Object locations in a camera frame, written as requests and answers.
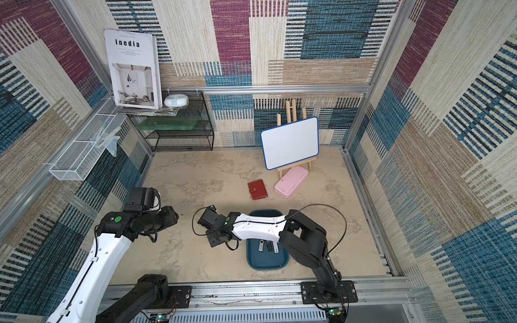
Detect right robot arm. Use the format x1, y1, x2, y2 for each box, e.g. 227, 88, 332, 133
197, 206, 349, 304

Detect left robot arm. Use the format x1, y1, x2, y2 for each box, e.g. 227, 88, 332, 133
47, 187, 179, 322

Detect teal storage tray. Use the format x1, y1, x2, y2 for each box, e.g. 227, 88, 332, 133
246, 224, 289, 271

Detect red leather wallet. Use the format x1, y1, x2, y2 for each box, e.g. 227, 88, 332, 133
248, 179, 268, 201

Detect green board on shelf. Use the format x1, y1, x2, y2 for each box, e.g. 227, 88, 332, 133
136, 117, 199, 131

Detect pink plastic case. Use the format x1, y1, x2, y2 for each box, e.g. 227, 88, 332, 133
274, 166, 309, 199

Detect blue framed whiteboard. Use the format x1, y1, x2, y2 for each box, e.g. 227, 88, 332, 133
260, 117, 320, 170

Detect white round device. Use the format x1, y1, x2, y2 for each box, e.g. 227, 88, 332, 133
164, 94, 189, 108

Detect Inedia magazine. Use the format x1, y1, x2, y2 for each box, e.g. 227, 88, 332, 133
104, 29, 162, 110

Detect white wire basket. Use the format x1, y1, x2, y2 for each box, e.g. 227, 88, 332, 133
49, 114, 125, 181

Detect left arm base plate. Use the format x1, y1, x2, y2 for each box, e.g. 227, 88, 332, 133
136, 285, 193, 310

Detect black wire shelf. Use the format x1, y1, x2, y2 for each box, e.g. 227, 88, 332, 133
128, 91, 215, 152

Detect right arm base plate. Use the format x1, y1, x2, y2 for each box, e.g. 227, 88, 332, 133
300, 281, 358, 305

